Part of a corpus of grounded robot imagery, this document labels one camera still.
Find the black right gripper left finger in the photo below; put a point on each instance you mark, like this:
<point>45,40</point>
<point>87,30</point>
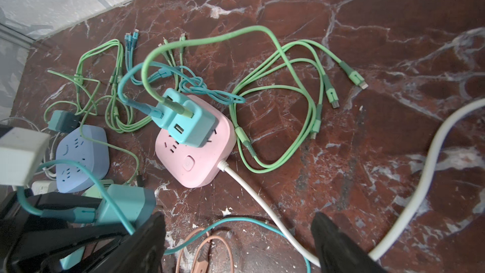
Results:
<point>140,252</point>

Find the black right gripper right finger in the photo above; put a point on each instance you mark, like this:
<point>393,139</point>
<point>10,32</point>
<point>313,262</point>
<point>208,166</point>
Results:
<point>336,251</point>

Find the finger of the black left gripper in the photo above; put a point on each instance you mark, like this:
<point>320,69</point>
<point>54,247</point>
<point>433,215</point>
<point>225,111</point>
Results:
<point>33,244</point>

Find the blue power strip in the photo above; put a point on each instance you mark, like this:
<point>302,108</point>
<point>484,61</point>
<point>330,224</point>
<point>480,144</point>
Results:
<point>87,147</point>

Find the pink power strip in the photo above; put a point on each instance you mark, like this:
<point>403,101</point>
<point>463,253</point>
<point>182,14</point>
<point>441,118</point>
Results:
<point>195,167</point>

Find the light green charger plug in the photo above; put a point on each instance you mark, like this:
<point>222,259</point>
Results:
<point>64,121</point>

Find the teal chargers on pink strip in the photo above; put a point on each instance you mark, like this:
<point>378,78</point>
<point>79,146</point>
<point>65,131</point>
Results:
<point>193,131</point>

